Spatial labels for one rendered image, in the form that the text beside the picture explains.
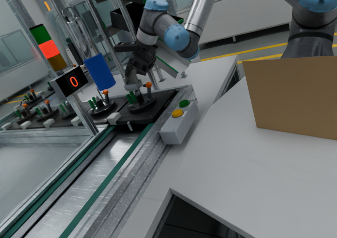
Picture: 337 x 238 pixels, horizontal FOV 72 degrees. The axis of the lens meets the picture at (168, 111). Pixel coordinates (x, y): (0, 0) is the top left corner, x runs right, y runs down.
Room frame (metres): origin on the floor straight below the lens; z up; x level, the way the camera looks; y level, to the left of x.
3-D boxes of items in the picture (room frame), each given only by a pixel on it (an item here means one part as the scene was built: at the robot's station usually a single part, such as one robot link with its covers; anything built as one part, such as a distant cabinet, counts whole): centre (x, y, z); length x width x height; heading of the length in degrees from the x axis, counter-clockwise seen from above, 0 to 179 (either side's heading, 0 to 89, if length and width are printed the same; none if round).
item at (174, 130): (0.78, -0.03, 0.93); 0.21 x 0.07 x 0.06; 144
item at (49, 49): (0.89, 0.30, 1.34); 0.05 x 0.05 x 0.05
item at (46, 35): (0.89, 0.30, 1.39); 0.05 x 0.05 x 0.05
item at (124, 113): (0.98, 0.10, 0.96); 0.24 x 0.24 x 0.02; 54
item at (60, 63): (0.89, 0.30, 1.29); 0.05 x 0.05 x 0.05
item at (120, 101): (1.13, 0.30, 1.01); 0.24 x 0.24 x 0.13; 54
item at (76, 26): (1.93, 0.39, 1.32); 0.14 x 0.14 x 0.38
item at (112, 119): (0.96, 0.23, 0.97); 0.05 x 0.05 x 0.04; 54
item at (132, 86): (0.98, 0.10, 1.09); 0.08 x 0.04 x 0.07; 54
